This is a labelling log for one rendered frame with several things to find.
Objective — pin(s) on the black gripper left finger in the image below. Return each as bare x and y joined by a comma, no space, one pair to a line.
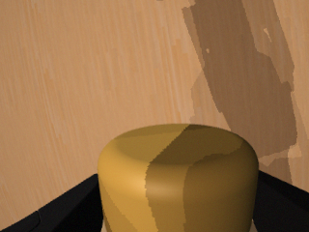
77,210

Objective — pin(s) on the tan wooden door slab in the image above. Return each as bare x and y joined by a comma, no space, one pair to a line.
252,229

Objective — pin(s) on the brass door knob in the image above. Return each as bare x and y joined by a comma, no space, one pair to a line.
178,178

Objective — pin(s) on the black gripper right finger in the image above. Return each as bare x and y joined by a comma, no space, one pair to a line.
280,206

